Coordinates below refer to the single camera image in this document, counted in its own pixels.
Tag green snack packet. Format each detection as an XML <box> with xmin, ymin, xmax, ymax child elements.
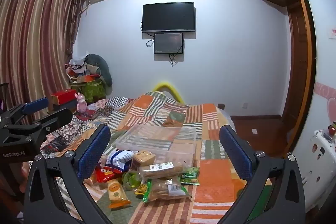
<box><xmin>179</xmin><ymin>167</ymin><xmax>200</xmax><ymax>186</ymax></box>

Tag red box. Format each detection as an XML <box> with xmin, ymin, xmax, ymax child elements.
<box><xmin>51</xmin><ymin>90</ymin><xmax>76</xmax><ymax>105</ymax></box>

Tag striped patchwork blanket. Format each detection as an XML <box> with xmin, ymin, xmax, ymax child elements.
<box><xmin>52</xmin><ymin>91</ymin><xmax>273</xmax><ymax>224</ymax></box>

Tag small black wall monitor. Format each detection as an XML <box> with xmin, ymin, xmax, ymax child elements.
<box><xmin>154</xmin><ymin>33</ymin><xmax>184</xmax><ymax>54</ymax></box>

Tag black monitor cables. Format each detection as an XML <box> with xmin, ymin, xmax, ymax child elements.
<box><xmin>168</xmin><ymin>53</ymin><xmax>179</xmax><ymax>67</ymax></box>

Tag long biscuit packet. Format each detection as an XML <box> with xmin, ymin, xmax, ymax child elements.
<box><xmin>139</xmin><ymin>162</ymin><xmax>184</xmax><ymax>180</ymax></box>

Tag white door with pink hearts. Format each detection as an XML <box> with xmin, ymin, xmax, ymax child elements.
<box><xmin>297</xmin><ymin>0</ymin><xmax>336</xmax><ymax>135</ymax></box>

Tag black wall television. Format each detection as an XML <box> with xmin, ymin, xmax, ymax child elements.
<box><xmin>142</xmin><ymin>3</ymin><xmax>195</xmax><ymax>33</ymax></box>

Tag dark flat box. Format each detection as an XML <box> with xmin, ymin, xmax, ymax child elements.
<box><xmin>49</xmin><ymin>101</ymin><xmax>77</xmax><ymax>112</ymax></box>

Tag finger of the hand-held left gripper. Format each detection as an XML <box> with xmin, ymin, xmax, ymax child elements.
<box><xmin>0</xmin><ymin>97</ymin><xmax>49</xmax><ymax>128</ymax></box>
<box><xmin>5</xmin><ymin>108</ymin><xmax>73</xmax><ymax>146</ymax></box>

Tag clear plastic container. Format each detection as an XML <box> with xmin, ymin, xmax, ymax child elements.
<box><xmin>115</xmin><ymin>125</ymin><xmax>197</xmax><ymax>169</ymax></box>

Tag white cabinet with stickers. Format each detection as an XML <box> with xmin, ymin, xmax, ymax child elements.
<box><xmin>291</xmin><ymin>129</ymin><xmax>336</xmax><ymax>224</ymax></box>

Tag clear bag of brown pastries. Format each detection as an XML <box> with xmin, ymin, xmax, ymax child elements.
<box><xmin>143</xmin><ymin>178</ymin><xmax>193</xmax><ymax>203</ymax></box>

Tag green jelly cup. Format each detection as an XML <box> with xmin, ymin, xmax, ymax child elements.
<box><xmin>121</xmin><ymin>171</ymin><xmax>143</xmax><ymax>190</ymax></box>

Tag yellow hoop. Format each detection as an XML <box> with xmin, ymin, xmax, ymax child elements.
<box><xmin>153</xmin><ymin>81</ymin><xmax>185</xmax><ymax>104</ymax></box>

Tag pink plush toy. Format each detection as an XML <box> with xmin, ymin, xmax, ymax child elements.
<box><xmin>76</xmin><ymin>92</ymin><xmax>88</xmax><ymax>115</ymax></box>

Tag red snack bag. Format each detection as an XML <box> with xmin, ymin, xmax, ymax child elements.
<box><xmin>93</xmin><ymin>165</ymin><xmax>122</xmax><ymax>184</ymax></box>

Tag dark patterned quilt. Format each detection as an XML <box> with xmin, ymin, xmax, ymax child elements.
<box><xmin>42</xmin><ymin>97</ymin><xmax>132</xmax><ymax>159</ymax></box>

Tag blue white snack bag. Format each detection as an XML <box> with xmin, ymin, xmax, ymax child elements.
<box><xmin>106</xmin><ymin>150</ymin><xmax>137</xmax><ymax>172</ymax></box>

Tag wooden wardrobe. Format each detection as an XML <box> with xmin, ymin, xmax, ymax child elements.
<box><xmin>249</xmin><ymin>0</ymin><xmax>317</xmax><ymax>159</ymax></box>

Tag striped curtain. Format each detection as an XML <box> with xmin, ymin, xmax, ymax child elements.
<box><xmin>0</xmin><ymin>0</ymin><xmax>87</xmax><ymax>113</ymax></box>

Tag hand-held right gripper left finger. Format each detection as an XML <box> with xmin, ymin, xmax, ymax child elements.
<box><xmin>24</xmin><ymin>124</ymin><xmax>114</xmax><ymax>224</ymax></box>

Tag clear bag of bread rolls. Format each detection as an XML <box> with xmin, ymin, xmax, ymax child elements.
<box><xmin>131</xmin><ymin>150</ymin><xmax>156</xmax><ymax>170</ymax></box>

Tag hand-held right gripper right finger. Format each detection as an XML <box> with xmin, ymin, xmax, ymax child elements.
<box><xmin>219</xmin><ymin>124</ymin><xmax>307</xmax><ymax>224</ymax></box>

